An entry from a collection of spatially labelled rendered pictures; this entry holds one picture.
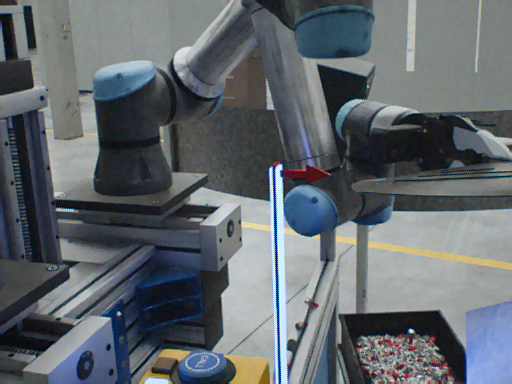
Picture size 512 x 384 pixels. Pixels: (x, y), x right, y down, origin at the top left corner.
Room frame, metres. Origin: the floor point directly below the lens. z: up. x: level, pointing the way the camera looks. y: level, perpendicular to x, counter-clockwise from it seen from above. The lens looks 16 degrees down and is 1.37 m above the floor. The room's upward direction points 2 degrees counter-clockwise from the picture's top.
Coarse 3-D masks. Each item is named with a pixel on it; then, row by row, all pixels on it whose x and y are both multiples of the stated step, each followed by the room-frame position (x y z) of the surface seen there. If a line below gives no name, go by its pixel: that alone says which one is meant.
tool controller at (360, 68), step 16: (320, 64) 1.28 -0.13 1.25; (336, 64) 1.32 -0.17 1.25; (352, 64) 1.38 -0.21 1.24; (368, 64) 1.45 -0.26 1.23; (320, 80) 1.28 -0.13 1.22; (336, 80) 1.27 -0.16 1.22; (352, 80) 1.26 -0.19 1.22; (368, 80) 1.31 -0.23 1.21; (336, 96) 1.27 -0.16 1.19; (352, 96) 1.26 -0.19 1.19; (368, 96) 1.42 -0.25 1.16; (336, 112) 1.27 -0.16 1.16; (336, 144) 1.27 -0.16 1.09
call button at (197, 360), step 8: (192, 352) 0.49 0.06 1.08; (200, 352) 0.49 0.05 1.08; (208, 352) 0.49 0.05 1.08; (184, 360) 0.48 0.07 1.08; (192, 360) 0.48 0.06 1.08; (200, 360) 0.48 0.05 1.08; (208, 360) 0.48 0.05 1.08; (216, 360) 0.48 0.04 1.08; (224, 360) 0.48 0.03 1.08; (184, 368) 0.47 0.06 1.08; (192, 368) 0.47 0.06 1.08; (200, 368) 0.47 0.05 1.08; (208, 368) 0.46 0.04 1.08; (216, 368) 0.46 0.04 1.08; (224, 368) 0.47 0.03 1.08; (184, 376) 0.46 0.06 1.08; (192, 376) 0.46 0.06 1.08; (200, 376) 0.46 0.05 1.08; (208, 376) 0.46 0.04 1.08; (216, 376) 0.46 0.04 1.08; (224, 376) 0.47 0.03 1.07
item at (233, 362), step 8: (168, 352) 0.51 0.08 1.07; (176, 352) 0.51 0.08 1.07; (184, 352) 0.51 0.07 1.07; (232, 360) 0.49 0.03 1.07; (240, 360) 0.49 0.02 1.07; (248, 360) 0.49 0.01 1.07; (256, 360) 0.49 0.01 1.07; (264, 360) 0.49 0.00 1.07; (176, 368) 0.48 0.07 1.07; (232, 368) 0.48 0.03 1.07; (240, 368) 0.48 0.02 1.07; (248, 368) 0.48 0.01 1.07; (256, 368) 0.48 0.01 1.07; (264, 368) 0.48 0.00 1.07; (144, 376) 0.47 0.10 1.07; (152, 376) 0.47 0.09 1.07; (160, 376) 0.47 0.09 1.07; (168, 376) 0.47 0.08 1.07; (176, 376) 0.47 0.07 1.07; (232, 376) 0.47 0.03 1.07; (240, 376) 0.47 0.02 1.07; (248, 376) 0.47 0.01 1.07; (256, 376) 0.47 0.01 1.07; (264, 376) 0.47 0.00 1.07
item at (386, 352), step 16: (352, 336) 0.93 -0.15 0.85; (368, 336) 0.92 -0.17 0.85; (384, 336) 0.92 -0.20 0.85; (400, 336) 0.92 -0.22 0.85; (416, 336) 0.92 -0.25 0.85; (432, 336) 0.92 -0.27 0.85; (368, 352) 0.88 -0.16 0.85; (384, 352) 0.87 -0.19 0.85; (400, 352) 0.87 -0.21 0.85; (416, 352) 0.87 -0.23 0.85; (432, 352) 0.87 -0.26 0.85; (368, 368) 0.83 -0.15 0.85; (384, 368) 0.83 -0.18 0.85; (400, 368) 0.83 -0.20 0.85; (416, 368) 0.83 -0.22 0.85; (432, 368) 0.82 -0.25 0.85; (448, 368) 0.83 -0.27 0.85
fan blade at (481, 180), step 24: (456, 168) 0.69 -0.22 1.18; (480, 168) 0.67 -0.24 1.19; (504, 168) 0.66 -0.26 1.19; (360, 192) 0.60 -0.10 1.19; (384, 192) 0.60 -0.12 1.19; (408, 192) 0.60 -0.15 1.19; (432, 192) 0.60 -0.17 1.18; (456, 192) 0.60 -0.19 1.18; (480, 192) 0.60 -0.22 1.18; (504, 192) 0.60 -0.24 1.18
